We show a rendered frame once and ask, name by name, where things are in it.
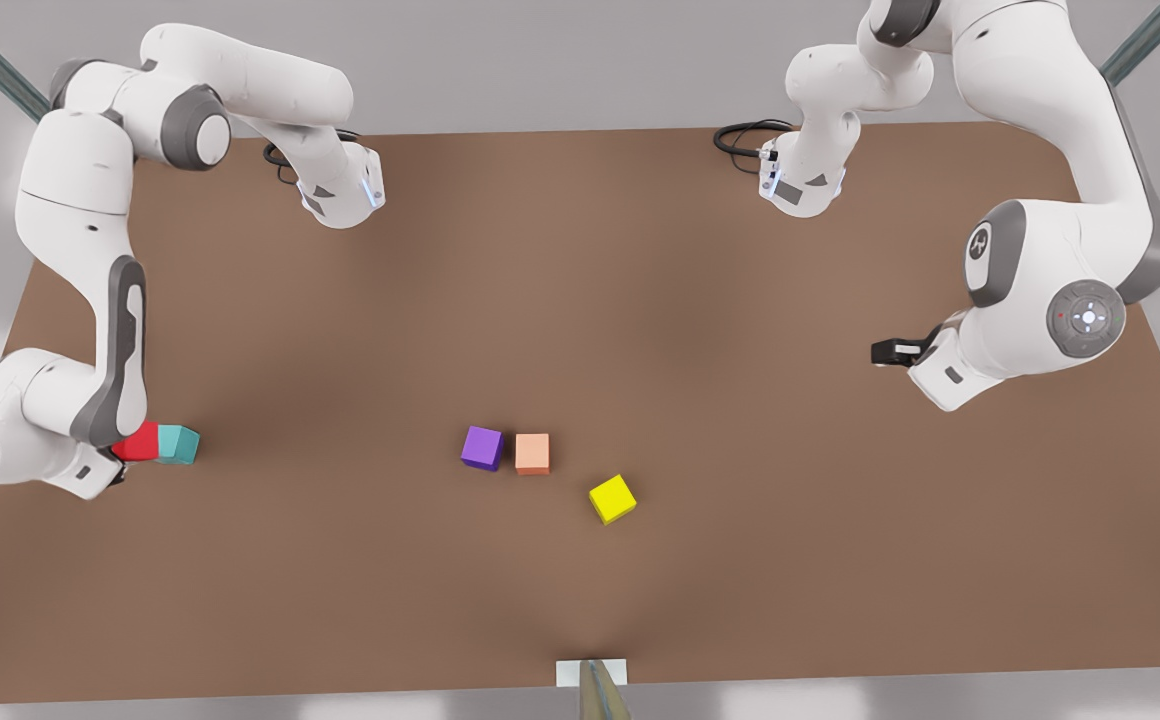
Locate red wooden cube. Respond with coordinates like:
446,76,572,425
111,420,162,464

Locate teal wooden cube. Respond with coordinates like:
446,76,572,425
155,424,202,466

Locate yellow wooden cube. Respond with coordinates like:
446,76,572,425
588,473,639,527

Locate purple wooden cube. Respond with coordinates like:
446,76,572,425
460,425,505,473

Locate salmon wooden cube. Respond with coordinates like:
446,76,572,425
514,432,552,478

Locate black cable loop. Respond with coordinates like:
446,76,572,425
262,127,363,188
712,119,797,178

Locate white post foot plate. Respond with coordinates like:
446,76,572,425
555,658,630,688

